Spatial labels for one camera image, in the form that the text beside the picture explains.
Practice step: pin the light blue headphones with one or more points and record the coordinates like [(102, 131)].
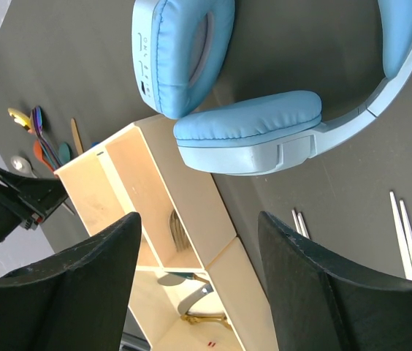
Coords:
[(178, 50)]

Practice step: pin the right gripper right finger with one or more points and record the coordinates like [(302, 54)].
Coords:
[(322, 301)]

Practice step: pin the dark teal handled knife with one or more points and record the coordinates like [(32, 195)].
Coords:
[(175, 278)]

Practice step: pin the white chopstick inner right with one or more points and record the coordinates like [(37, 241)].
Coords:
[(401, 239)]

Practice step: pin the silver fork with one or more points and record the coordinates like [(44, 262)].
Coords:
[(178, 233)]

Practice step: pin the gold butter knife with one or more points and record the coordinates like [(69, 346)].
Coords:
[(76, 137)]

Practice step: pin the ornate gold spoon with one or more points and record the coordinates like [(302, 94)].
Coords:
[(195, 319)]

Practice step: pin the orange silicone spoon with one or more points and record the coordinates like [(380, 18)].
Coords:
[(40, 156)]

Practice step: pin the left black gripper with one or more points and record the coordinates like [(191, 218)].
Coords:
[(27, 202)]

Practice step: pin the teal silicone spoon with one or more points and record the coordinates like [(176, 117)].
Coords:
[(64, 153)]

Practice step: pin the iridescent blue purple spoon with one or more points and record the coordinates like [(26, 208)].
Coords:
[(36, 115)]

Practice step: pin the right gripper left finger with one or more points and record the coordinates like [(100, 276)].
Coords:
[(76, 299)]

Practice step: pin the cream divided utensil box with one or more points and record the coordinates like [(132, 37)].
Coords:
[(194, 287)]

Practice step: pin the silver round ladle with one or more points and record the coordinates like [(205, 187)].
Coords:
[(23, 166)]

